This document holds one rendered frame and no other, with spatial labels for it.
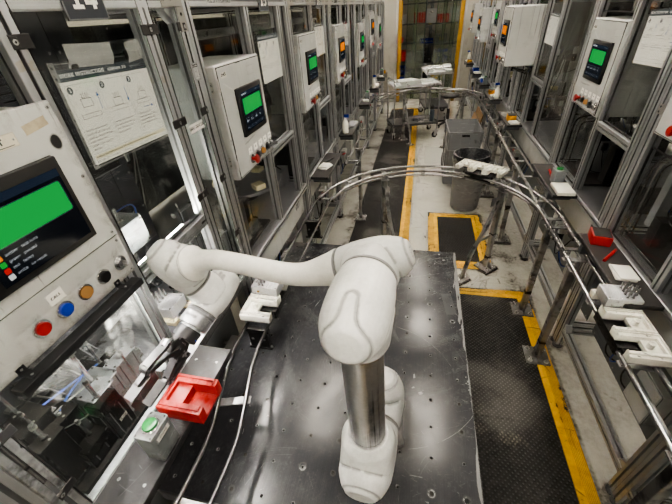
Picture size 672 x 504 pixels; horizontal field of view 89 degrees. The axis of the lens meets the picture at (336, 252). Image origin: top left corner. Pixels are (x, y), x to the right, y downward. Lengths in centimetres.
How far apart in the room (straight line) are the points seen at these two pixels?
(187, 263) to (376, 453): 72
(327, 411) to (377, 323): 87
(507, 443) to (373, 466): 128
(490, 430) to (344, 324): 175
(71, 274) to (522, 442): 213
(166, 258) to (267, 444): 78
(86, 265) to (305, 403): 91
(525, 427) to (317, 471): 133
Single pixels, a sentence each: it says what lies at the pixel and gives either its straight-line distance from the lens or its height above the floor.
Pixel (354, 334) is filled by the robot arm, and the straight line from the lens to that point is 61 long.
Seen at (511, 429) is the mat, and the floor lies 1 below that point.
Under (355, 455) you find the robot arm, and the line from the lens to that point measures 109.
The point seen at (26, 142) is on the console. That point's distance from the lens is 96.
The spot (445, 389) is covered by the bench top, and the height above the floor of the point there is 68.
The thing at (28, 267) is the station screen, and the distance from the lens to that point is 93.
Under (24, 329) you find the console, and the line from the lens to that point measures 98.
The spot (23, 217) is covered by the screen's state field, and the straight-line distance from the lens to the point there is 92.
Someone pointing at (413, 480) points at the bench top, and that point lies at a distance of 136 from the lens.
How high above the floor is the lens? 195
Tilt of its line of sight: 35 degrees down
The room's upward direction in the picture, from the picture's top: 5 degrees counter-clockwise
